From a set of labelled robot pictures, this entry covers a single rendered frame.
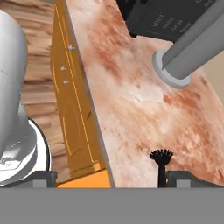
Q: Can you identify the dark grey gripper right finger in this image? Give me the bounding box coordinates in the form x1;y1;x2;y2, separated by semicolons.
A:
165;170;224;189

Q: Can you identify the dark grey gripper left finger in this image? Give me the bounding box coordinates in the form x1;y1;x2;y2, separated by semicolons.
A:
6;170;59;189

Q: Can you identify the orange drawer front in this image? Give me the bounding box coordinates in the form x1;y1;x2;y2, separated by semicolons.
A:
56;169;113;189

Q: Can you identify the orange cupboard run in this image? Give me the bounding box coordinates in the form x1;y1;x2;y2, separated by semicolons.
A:
50;0;108;182

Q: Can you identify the dark grey vented appliance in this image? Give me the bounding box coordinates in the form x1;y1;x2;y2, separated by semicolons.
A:
115;0;219;44

